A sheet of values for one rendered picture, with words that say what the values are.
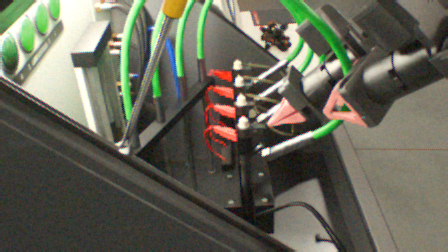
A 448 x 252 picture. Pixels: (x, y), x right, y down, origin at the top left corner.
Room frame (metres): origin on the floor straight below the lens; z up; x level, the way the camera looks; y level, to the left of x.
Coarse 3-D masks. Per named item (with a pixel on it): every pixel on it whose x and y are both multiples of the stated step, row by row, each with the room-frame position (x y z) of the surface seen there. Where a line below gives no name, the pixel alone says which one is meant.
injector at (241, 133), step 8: (240, 128) 0.69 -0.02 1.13; (248, 128) 0.69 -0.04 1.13; (240, 136) 0.69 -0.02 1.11; (248, 136) 0.69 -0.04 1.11; (240, 144) 0.69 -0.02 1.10; (248, 144) 0.69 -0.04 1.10; (240, 152) 0.69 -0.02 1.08; (248, 152) 0.69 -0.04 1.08; (256, 152) 0.69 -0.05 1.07; (248, 160) 0.69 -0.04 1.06; (240, 168) 0.70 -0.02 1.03; (248, 168) 0.69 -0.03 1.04; (248, 176) 0.69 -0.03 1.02; (248, 184) 0.69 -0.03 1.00; (248, 192) 0.69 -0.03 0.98; (248, 200) 0.69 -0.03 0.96; (248, 208) 0.69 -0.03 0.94
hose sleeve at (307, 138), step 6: (306, 132) 0.58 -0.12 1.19; (312, 132) 0.57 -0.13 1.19; (294, 138) 0.58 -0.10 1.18; (300, 138) 0.57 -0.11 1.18; (306, 138) 0.57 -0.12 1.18; (312, 138) 0.56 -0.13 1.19; (282, 144) 0.59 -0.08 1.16; (288, 144) 0.58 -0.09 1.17; (294, 144) 0.57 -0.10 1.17; (300, 144) 0.57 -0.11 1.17; (306, 144) 0.57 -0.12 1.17; (276, 150) 0.59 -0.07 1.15; (282, 150) 0.58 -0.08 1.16; (288, 150) 0.58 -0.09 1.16; (276, 156) 0.59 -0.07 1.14
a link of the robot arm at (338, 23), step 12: (324, 12) 0.68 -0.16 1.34; (336, 12) 0.68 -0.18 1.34; (300, 24) 0.70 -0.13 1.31; (336, 24) 0.67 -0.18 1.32; (348, 24) 0.67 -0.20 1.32; (300, 36) 0.68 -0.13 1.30; (312, 36) 0.66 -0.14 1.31; (360, 36) 0.65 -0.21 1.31; (312, 48) 0.67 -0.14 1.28; (324, 48) 0.65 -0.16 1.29
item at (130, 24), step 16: (144, 0) 0.67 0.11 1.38; (288, 0) 0.58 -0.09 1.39; (128, 16) 0.68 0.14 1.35; (304, 16) 0.57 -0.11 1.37; (128, 32) 0.68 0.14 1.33; (320, 32) 0.57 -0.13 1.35; (128, 48) 0.69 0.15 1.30; (336, 48) 0.55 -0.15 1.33; (128, 64) 0.69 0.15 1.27; (128, 80) 0.69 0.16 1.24; (128, 96) 0.69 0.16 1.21; (128, 112) 0.69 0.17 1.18; (320, 128) 0.56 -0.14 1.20; (336, 128) 0.55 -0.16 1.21
